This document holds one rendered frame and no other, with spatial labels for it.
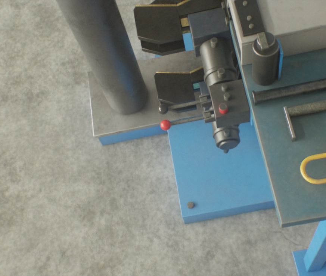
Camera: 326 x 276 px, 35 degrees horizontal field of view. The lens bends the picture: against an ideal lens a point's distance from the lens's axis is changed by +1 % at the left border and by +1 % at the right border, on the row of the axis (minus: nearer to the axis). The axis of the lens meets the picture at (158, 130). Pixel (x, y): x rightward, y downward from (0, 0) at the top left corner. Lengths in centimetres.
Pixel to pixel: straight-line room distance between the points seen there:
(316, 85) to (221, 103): 30
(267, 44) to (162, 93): 89
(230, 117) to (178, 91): 64
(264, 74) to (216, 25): 33
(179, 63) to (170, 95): 56
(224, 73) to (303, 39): 27
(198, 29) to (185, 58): 100
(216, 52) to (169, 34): 19
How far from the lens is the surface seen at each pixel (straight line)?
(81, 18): 205
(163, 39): 187
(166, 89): 231
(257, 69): 160
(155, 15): 194
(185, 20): 195
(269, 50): 153
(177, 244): 259
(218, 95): 171
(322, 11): 167
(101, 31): 212
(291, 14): 166
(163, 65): 282
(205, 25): 185
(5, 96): 320
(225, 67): 177
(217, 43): 181
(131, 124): 269
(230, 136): 217
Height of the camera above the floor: 251
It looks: 63 degrees down
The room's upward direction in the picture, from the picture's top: 20 degrees counter-clockwise
